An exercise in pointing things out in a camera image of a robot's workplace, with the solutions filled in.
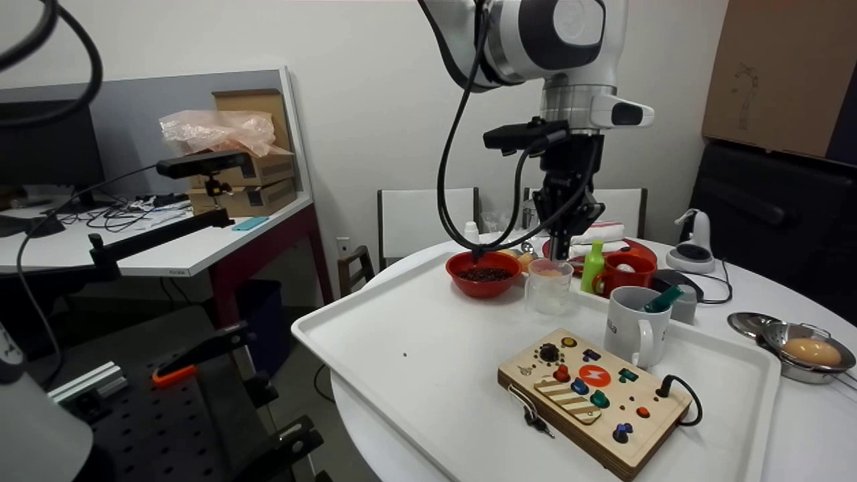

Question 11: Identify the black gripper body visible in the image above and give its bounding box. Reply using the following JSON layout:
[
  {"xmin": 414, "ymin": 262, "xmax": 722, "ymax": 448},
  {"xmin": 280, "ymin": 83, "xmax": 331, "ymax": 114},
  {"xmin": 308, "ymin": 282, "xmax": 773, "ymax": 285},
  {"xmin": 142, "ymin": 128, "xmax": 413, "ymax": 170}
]
[{"xmin": 536, "ymin": 132, "xmax": 608, "ymax": 205}]

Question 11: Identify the wooden switch board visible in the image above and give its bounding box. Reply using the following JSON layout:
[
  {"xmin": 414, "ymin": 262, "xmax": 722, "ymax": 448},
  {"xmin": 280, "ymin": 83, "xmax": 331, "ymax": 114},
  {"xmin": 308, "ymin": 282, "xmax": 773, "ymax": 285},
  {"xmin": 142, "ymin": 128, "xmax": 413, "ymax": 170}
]
[{"xmin": 496, "ymin": 328, "xmax": 695, "ymax": 482}]

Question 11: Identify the green squeeze bottle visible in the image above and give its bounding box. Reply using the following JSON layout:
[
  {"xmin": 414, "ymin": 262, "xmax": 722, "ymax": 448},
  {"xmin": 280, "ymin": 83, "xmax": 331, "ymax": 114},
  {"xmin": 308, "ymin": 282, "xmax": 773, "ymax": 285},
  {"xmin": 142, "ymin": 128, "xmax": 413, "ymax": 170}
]
[{"xmin": 579, "ymin": 239, "xmax": 611, "ymax": 298}]

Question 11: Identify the small red bowl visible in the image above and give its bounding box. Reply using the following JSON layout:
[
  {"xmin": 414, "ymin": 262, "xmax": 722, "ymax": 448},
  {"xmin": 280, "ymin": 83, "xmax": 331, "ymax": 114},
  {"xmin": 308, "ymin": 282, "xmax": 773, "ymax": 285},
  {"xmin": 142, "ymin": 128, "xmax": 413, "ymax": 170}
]
[{"xmin": 594, "ymin": 235, "xmax": 662, "ymax": 300}]

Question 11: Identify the clear plastic cup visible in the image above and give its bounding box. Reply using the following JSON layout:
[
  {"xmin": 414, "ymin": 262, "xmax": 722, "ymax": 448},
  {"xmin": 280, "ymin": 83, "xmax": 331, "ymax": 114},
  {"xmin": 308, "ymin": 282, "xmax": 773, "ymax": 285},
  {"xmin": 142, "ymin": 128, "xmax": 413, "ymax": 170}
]
[{"xmin": 523, "ymin": 254, "xmax": 575, "ymax": 318}]

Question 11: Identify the red bowl with coffee beans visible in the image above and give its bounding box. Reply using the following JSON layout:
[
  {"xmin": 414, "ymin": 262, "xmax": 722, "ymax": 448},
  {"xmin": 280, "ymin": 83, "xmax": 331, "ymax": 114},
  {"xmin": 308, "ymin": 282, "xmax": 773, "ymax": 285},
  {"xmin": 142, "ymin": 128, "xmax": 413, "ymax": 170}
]
[{"xmin": 441, "ymin": 246, "xmax": 524, "ymax": 304}]

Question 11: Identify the white tabletop device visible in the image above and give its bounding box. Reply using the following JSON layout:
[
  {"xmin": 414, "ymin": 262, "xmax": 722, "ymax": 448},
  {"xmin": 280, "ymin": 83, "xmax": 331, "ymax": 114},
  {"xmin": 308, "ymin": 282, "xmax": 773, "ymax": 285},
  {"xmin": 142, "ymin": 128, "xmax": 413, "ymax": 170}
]
[{"xmin": 667, "ymin": 206, "xmax": 722, "ymax": 277}]

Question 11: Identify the teal marker in mug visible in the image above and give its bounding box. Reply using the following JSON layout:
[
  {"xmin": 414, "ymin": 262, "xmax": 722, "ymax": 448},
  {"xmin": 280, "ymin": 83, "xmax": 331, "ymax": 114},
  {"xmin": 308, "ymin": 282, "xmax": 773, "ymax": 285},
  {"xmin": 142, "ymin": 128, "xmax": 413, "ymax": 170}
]
[{"xmin": 642, "ymin": 285, "xmax": 685, "ymax": 316}]

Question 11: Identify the white mug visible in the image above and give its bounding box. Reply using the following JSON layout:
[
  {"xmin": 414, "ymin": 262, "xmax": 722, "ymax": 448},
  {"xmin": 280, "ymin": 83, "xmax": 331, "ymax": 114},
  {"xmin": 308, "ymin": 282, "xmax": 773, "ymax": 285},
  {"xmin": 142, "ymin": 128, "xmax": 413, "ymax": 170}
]
[{"xmin": 602, "ymin": 285, "xmax": 674, "ymax": 373}]

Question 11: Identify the white plastic tray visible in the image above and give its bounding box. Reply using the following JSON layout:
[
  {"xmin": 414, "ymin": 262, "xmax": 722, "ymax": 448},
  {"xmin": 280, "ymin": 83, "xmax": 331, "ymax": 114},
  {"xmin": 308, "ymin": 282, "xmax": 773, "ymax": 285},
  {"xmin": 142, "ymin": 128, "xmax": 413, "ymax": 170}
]
[{"xmin": 288, "ymin": 246, "xmax": 784, "ymax": 482}]

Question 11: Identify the black cabinet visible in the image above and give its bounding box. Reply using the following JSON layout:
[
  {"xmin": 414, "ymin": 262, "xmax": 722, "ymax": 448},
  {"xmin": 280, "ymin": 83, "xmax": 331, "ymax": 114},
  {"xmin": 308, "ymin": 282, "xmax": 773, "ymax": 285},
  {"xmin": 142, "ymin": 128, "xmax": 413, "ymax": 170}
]
[{"xmin": 689, "ymin": 139, "xmax": 857, "ymax": 328}]

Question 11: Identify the metal strainer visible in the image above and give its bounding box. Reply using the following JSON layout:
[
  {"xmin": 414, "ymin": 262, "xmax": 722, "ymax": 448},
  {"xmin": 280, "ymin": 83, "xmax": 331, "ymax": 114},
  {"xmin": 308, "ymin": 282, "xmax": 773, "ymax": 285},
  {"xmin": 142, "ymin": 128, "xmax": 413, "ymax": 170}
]
[{"xmin": 725, "ymin": 308, "xmax": 857, "ymax": 391}]

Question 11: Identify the large cardboard box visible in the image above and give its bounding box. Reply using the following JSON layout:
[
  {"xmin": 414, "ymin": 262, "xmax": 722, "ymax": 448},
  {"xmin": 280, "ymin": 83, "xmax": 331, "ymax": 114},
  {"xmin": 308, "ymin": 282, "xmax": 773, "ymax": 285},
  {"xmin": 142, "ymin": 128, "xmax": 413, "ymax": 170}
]
[{"xmin": 701, "ymin": 0, "xmax": 857, "ymax": 167}]

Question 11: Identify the beige round object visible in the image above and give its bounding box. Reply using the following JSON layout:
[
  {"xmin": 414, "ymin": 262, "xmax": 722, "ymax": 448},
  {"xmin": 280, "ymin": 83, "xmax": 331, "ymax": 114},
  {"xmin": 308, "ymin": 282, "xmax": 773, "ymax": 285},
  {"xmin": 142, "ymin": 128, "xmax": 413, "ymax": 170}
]
[{"xmin": 778, "ymin": 332, "xmax": 845, "ymax": 373}]

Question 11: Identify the cardboard box on desk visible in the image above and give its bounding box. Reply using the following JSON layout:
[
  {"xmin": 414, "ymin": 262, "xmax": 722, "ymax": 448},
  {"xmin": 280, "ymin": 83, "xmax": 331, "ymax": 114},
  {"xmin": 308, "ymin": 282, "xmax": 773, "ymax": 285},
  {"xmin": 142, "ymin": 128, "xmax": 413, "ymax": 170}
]
[{"xmin": 185, "ymin": 85, "xmax": 302, "ymax": 219}]

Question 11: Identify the dark blue bin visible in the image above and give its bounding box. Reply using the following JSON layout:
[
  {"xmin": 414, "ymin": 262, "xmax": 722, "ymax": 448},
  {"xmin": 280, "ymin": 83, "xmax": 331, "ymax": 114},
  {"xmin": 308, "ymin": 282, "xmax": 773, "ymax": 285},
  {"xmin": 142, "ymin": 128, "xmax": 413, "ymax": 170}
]
[{"xmin": 232, "ymin": 277, "xmax": 295, "ymax": 380}]

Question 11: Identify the pink plastic bag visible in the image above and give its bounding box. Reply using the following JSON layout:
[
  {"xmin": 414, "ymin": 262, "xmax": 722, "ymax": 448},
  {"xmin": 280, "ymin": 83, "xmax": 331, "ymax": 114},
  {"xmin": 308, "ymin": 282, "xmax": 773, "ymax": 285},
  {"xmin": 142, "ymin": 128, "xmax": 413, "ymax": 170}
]
[{"xmin": 157, "ymin": 107, "xmax": 280, "ymax": 162}]

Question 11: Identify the white desk with red legs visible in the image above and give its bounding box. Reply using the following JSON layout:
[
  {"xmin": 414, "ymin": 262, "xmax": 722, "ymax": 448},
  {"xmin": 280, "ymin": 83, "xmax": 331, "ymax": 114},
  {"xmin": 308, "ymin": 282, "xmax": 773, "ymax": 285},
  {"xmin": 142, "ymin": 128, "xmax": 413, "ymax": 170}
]
[{"xmin": 0, "ymin": 189, "xmax": 334, "ymax": 383}]

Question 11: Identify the black computer monitor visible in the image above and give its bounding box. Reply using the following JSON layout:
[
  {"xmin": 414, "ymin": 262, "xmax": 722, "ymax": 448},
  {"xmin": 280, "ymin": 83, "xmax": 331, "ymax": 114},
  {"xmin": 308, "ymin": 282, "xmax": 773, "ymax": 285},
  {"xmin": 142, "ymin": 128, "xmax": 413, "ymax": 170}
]
[{"xmin": 0, "ymin": 95, "xmax": 106, "ymax": 197}]

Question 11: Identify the white rounded object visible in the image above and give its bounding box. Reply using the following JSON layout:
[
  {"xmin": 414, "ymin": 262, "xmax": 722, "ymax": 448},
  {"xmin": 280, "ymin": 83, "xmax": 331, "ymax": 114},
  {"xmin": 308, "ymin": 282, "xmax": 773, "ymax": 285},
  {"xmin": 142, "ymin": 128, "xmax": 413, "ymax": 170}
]
[{"xmin": 0, "ymin": 368, "xmax": 97, "ymax": 482}]

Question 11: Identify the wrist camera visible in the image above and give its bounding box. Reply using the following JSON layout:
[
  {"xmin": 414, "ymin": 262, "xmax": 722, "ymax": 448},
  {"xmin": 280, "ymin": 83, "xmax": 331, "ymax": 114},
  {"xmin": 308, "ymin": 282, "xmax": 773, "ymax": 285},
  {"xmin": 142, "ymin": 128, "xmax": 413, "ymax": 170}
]
[{"xmin": 482, "ymin": 116, "xmax": 575, "ymax": 159}]

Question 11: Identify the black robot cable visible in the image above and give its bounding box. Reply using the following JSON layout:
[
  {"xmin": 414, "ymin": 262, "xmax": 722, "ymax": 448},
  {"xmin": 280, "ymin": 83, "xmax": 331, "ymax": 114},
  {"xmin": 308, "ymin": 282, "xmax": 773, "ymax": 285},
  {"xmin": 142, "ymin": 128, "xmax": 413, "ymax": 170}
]
[{"xmin": 434, "ymin": 0, "xmax": 561, "ymax": 254}]

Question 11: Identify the black device cable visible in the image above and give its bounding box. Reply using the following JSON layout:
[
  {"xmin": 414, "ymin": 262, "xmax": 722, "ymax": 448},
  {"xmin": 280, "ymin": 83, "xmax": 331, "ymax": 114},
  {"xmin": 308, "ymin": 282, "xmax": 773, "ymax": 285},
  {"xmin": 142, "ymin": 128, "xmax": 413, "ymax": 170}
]
[{"xmin": 681, "ymin": 261, "xmax": 737, "ymax": 308}]

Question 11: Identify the black board power cable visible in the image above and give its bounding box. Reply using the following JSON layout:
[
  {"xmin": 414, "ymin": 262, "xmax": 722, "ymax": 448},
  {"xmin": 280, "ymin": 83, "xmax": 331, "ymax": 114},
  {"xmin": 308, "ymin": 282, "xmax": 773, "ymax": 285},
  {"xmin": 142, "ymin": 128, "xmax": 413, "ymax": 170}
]
[{"xmin": 657, "ymin": 373, "xmax": 706, "ymax": 431}]

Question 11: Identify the black stereo camera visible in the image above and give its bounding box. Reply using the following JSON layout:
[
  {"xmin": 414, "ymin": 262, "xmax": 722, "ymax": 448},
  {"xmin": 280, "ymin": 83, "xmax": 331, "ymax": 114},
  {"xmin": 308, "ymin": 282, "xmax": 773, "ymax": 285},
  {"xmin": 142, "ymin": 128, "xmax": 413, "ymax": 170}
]
[{"xmin": 153, "ymin": 148, "xmax": 257, "ymax": 183}]

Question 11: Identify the orange clamp handle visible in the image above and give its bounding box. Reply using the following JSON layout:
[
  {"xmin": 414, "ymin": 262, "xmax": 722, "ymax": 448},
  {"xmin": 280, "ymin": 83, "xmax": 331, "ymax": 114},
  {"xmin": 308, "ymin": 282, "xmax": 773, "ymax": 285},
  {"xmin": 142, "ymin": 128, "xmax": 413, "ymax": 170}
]
[{"xmin": 148, "ymin": 318, "xmax": 253, "ymax": 391}]

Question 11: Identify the black metal stand frame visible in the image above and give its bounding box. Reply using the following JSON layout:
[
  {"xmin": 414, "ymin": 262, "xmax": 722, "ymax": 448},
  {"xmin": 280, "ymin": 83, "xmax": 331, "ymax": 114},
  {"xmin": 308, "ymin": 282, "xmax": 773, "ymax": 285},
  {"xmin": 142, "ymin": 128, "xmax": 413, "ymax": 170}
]
[{"xmin": 49, "ymin": 206, "xmax": 326, "ymax": 482}]

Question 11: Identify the thick black hanging cable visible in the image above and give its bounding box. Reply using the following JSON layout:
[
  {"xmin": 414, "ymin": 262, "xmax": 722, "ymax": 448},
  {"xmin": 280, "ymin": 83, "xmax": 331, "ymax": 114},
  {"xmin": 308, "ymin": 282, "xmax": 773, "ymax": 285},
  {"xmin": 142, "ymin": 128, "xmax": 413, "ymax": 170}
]
[{"xmin": 0, "ymin": 0, "xmax": 106, "ymax": 128}]

